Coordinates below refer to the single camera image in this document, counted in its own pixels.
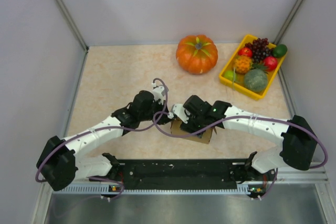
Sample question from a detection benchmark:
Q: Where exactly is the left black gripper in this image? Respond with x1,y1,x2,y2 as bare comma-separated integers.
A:
140,99,174,125

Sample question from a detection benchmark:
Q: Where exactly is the brown cardboard box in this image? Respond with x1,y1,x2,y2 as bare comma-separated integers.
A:
170,120,214,144

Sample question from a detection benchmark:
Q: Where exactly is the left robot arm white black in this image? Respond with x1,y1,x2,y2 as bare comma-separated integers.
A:
36,86,167,191

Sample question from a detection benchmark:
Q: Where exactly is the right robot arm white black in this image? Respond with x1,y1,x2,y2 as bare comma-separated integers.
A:
172,95,317,180

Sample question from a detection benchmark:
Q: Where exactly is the yellow plastic tray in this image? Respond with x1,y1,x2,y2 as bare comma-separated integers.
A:
219,34,288,100

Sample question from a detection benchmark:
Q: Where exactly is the green lime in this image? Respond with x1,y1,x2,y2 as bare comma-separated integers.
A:
223,70,236,82

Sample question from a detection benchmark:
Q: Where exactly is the orange pumpkin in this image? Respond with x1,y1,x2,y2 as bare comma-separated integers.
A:
175,35,218,74

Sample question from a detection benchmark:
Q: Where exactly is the green melon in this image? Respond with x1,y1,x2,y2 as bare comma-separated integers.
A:
244,69,268,92

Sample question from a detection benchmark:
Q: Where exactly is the orange pineapple toy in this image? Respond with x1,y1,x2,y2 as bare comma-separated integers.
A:
233,55,253,74

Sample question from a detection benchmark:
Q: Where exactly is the red apple left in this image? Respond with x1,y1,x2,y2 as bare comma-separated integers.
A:
238,47,253,58

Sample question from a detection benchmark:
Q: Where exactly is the red apple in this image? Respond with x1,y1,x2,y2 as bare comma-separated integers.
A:
238,47,253,58
263,56,278,72

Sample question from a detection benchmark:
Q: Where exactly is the dark purple grape bunch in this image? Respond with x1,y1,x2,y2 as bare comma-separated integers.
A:
245,38,272,63

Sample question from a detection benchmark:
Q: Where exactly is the red apple right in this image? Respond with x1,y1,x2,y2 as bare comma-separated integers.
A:
263,56,278,72

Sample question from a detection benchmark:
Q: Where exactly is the green avocado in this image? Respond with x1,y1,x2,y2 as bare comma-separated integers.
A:
272,44,288,58

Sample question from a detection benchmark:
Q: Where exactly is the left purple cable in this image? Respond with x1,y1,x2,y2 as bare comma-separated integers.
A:
35,78,170,183

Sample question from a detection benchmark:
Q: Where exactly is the purple cable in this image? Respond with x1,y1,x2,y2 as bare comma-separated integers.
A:
152,111,328,169
35,78,170,183

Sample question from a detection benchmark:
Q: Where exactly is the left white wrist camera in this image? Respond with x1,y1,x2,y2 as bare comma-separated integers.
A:
152,82,169,105

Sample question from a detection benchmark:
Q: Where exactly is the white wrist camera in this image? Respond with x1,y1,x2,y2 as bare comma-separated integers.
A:
152,82,169,105
167,103,189,124

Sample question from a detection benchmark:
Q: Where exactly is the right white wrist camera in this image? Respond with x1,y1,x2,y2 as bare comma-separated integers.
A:
167,103,189,124

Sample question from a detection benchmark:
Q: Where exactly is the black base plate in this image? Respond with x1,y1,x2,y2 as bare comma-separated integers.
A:
105,159,275,190

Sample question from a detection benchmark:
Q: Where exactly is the white cable duct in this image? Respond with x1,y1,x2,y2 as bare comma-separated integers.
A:
62,184,266,195

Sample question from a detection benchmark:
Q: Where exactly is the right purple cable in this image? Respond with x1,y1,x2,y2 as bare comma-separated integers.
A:
152,111,328,169

